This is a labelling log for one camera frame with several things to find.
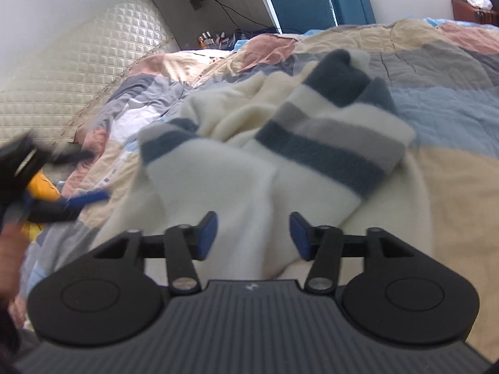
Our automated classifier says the black power cable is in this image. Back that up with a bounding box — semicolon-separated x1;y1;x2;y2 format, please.
200;0;282;35

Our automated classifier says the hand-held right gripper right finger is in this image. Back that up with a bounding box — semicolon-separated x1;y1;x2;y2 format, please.
289;211;415;294

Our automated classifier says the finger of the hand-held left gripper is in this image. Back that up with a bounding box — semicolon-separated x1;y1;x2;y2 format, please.
27;189;110;223
37;147;95;165

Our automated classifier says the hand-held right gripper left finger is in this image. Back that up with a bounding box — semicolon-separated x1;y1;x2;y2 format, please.
92;211;219;295

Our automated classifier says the group of small bottles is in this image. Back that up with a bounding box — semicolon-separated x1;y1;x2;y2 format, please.
196;30;235;50

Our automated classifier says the cream quilted headboard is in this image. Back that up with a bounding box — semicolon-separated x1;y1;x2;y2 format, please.
0;0;177;146

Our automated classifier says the cream sweater with striped sleeves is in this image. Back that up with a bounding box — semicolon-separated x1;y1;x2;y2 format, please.
93;49;436;283

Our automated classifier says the dark red wooden box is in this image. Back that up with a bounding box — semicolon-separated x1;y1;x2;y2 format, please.
452;0;499;27

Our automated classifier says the pastel patchwork quilt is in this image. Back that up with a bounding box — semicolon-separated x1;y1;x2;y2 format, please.
12;17;499;363

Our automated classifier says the yellow cloth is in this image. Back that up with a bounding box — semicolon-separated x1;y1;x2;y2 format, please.
24;170;62;239

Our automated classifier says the person's left hand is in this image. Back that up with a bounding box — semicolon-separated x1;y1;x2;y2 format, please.
0;223;28;297

